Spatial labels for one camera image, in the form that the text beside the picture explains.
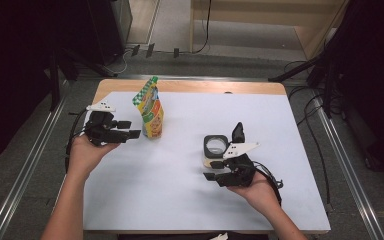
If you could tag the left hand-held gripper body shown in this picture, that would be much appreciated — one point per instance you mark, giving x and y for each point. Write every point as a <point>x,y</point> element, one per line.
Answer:
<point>101,131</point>

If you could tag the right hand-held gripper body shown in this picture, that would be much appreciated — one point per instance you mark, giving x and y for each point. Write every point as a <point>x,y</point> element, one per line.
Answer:
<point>241,173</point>

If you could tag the yellow green spouted sauce pouch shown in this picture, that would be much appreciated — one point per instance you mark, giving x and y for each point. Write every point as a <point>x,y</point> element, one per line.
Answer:
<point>150,110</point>

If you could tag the person's right hand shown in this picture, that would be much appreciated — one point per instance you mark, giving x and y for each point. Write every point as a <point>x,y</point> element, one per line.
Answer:
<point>260,195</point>

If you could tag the person's left hand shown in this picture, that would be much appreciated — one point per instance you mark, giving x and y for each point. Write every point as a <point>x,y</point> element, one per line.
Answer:
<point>81,156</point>

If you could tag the white paper sheet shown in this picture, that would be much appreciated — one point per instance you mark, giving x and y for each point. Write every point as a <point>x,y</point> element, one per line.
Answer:
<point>166,206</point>

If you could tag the white crumpled paper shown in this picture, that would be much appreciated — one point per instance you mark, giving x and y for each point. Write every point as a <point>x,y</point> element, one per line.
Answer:
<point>220,237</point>

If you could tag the black stand legs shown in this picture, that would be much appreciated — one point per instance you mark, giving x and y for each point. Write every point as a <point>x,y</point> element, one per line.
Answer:
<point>54,86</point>
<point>293,70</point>

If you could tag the small black floor block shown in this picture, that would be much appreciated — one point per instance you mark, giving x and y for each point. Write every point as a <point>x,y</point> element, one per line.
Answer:
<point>150,50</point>
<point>176,52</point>
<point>135,50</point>

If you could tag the wooden table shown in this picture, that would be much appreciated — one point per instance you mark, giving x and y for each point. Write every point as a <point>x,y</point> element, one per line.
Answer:
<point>213,86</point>

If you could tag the black cabinet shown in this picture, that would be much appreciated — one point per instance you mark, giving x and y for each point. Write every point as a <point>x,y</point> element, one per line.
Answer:
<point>103,30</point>

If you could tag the dark curtain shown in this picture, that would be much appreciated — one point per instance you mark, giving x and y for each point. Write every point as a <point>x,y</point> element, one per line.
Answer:
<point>13,66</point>
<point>373,83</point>

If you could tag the light wooden shelf unit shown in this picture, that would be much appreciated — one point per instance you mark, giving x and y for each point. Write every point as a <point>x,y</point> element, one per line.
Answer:
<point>246,20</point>

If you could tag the long metal floor rail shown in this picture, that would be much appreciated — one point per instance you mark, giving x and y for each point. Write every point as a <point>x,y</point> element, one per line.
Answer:
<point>23,176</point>
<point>346,170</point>

